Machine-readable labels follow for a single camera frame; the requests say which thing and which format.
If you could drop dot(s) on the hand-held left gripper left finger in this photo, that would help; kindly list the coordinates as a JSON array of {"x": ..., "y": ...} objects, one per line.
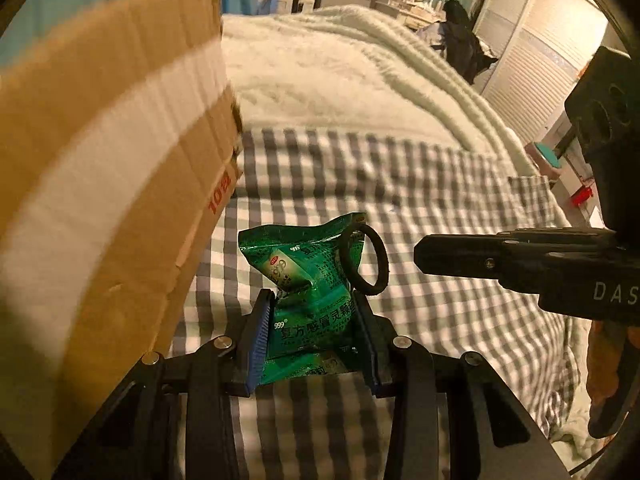
[{"x": 257, "y": 340}]

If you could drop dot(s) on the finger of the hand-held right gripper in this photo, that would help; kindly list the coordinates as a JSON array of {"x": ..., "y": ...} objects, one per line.
[
  {"x": 450, "y": 257},
  {"x": 560, "y": 237}
]

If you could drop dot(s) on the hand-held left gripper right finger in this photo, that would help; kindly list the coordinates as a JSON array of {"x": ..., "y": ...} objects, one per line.
[{"x": 368, "y": 345}]

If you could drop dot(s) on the green foil packet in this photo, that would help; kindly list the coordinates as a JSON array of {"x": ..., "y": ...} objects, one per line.
[{"x": 305, "y": 270}]

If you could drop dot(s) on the brown cardboard box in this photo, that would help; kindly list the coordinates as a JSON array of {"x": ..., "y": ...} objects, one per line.
[{"x": 100, "y": 160}]

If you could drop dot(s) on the person's right hand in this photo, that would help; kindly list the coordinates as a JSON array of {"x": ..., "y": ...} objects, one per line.
[{"x": 600, "y": 360}]

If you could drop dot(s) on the white side table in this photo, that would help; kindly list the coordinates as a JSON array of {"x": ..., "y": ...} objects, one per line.
[{"x": 575, "y": 172}]

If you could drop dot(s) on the small red object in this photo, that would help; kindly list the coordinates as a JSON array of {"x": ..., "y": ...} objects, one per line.
[{"x": 582, "y": 196}]

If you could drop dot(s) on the pink cup teal lid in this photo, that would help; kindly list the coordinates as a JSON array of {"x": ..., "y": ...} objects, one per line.
[{"x": 547, "y": 152}]

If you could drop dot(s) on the grey checked cloth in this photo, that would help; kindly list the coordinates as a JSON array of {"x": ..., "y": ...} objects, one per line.
[{"x": 425, "y": 185}]

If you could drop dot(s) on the white louvred wardrobe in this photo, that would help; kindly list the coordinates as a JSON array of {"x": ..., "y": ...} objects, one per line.
[{"x": 540, "y": 50}]

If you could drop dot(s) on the pale green ribbed blanket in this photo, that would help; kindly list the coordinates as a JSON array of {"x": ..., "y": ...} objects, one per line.
[{"x": 475, "y": 110}]

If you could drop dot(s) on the dark hanging clothes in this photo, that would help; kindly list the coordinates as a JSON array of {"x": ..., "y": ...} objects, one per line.
[{"x": 467, "y": 45}]

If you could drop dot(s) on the cream textured quilt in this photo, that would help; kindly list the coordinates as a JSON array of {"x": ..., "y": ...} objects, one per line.
[{"x": 300, "y": 70}]

